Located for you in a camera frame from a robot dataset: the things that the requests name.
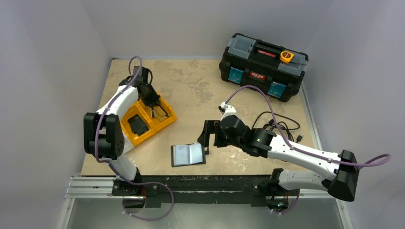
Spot orange tape measure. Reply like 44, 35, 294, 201
279, 51, 295, 63

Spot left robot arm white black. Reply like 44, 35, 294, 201
84, 66, 176, 195

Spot black plastic toolbox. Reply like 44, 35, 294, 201
219, 33, 309, 103

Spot black usb cable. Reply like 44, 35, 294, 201
251, 111, 304, 144

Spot gold credit card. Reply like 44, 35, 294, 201
155, 106, 168, 122

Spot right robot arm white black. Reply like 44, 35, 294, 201
197, 115, 360, 202

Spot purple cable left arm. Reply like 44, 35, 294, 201
94, 56, 175, 222

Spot yellow plastic bin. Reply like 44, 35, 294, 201
121, 97, 177, 149

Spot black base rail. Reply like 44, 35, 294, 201
112, 175, 299, 209

